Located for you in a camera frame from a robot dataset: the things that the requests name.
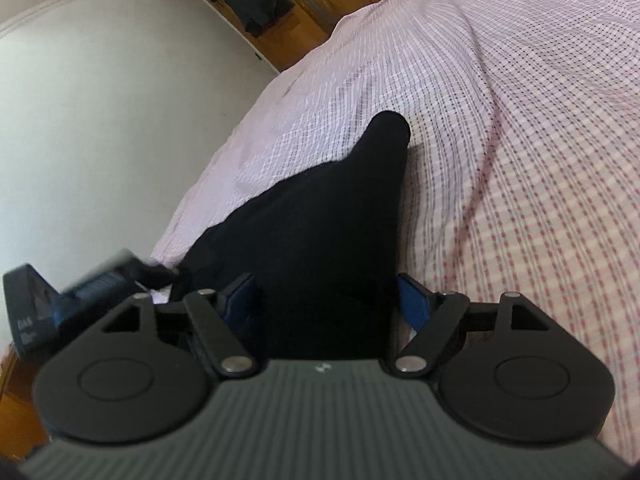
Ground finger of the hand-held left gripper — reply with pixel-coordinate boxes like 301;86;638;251
141;261;182;292

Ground wooden wardrobe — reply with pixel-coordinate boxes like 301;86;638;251
142;0;456;72

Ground black buttoned cardigan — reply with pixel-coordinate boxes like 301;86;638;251
170;110;413;361

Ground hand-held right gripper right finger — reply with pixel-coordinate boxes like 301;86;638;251
392;274;553;380

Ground wooden bedside shelf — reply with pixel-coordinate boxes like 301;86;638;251
0;347;51;461

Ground dark hanging clothes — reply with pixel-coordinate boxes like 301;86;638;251
209;0;296;38

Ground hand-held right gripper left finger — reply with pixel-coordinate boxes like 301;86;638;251
97;274;260;377

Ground bed with pink checked sheet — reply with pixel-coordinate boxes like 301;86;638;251
150;0;640;411

